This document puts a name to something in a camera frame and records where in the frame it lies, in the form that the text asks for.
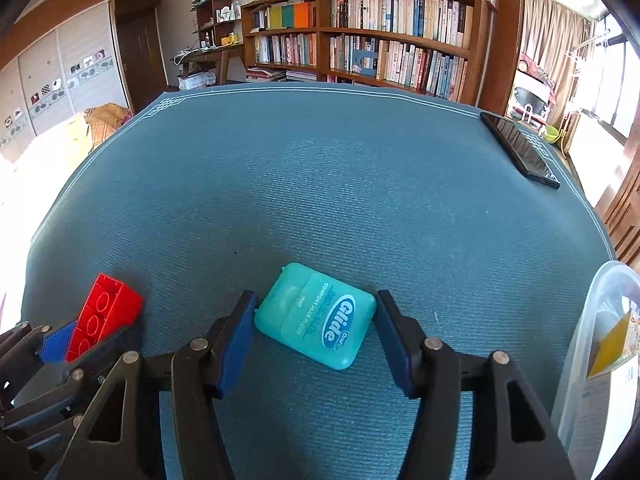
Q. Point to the clear plastic bowl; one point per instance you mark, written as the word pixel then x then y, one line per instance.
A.
pixel 613 291

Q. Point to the black smartphone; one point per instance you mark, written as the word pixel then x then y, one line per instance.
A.
pixel 520 150

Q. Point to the teal dental floss case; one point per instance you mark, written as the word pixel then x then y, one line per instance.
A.
pixel 318 316

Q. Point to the rolling cart with basin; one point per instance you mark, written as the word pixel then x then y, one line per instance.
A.
pixel 531 100

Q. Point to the blue table mat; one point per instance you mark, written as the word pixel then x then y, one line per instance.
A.
pixel 209 193

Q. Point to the red long toy block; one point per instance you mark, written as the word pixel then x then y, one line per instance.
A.
pixel 110 306

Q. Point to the yellow ointment box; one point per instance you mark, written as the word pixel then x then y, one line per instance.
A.
pixel 619 344

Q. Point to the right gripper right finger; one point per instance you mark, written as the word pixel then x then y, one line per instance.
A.
pixel 511 435

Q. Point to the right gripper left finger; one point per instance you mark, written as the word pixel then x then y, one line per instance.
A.
pixel 154 414

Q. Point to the white baby wash box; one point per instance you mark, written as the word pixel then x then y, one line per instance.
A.
pixel 605 415

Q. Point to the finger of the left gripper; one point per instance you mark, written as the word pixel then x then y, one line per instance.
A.
pixel 90 369
pixel 29 357

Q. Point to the wooden bookshelf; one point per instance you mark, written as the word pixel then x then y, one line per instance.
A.
pixel 430 47

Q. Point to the small wooden shelf desk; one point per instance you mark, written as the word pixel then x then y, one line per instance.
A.
pixel 216 39

